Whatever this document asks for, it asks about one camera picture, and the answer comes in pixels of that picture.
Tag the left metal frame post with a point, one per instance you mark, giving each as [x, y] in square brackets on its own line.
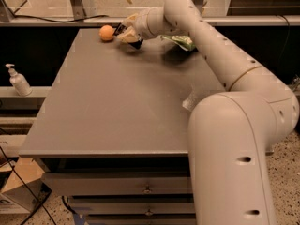
[83, 9]

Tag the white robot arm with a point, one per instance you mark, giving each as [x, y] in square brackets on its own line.
[229, 133]

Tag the bottom grey drawer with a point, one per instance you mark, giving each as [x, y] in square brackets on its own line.
[142, 220]

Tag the green chip bag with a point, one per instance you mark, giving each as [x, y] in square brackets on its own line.
[184, 42]

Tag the top grey drawer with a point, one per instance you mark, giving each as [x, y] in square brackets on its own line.
[117, 183]

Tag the black rxbar chocolate bar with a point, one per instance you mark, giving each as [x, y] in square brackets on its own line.
[120, 28]

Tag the white pump bottle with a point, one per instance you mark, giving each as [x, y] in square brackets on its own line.
[18, 81]

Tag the orange fruit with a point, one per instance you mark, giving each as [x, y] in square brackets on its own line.
[106, 33]

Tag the cardboard box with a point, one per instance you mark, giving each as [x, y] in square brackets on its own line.
[20, 191]

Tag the middle grey drawer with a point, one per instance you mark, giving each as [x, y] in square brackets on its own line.
[137, 204]

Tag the grey drawer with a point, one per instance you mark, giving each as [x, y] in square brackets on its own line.
[137, 204]
[117, 183]
[142, 220]

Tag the grey drawer cabinet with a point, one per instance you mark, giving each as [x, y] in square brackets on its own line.
[113, 109]

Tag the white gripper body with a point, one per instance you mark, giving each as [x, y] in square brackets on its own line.
[142, 24]

